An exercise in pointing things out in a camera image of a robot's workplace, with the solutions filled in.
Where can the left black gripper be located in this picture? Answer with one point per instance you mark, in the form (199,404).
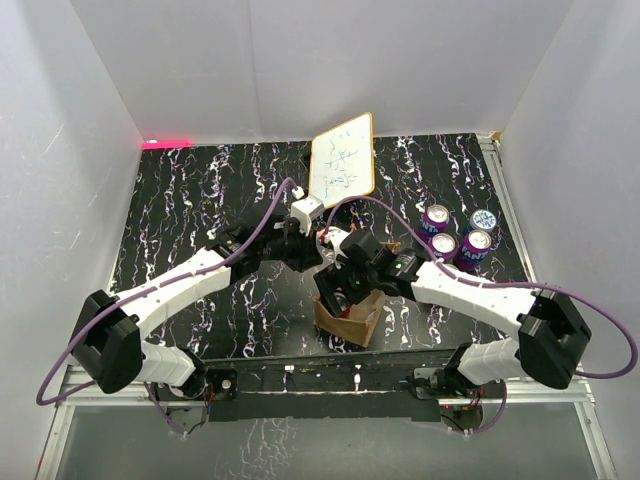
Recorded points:
(308,254)

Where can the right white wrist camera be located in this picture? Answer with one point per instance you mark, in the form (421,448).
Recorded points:
(332,239)

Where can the patterned canvas tote bag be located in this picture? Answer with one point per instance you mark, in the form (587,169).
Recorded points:
(359,326)

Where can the pink tape strip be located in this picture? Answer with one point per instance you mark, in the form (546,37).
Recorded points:
(166,144)

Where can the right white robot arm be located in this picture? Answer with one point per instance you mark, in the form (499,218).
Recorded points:
(545,335)

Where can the small wood-framed whiteboard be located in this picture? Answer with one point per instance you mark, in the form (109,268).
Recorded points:
(343,161)

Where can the purple soda can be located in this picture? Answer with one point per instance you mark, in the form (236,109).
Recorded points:
(443,245)
(434,220)

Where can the black front base bar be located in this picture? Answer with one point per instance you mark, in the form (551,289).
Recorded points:
(369,384)

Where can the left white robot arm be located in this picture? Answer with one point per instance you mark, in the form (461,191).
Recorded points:
(113,329)

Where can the blue beverage can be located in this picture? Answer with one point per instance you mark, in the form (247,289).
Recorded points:
(483,220)

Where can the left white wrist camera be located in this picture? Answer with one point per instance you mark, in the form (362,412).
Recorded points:
(305,211)

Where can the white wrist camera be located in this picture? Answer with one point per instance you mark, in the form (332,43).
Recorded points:
(305,211)
(332,239)

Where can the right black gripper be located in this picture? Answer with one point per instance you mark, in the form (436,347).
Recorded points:
(332,278)

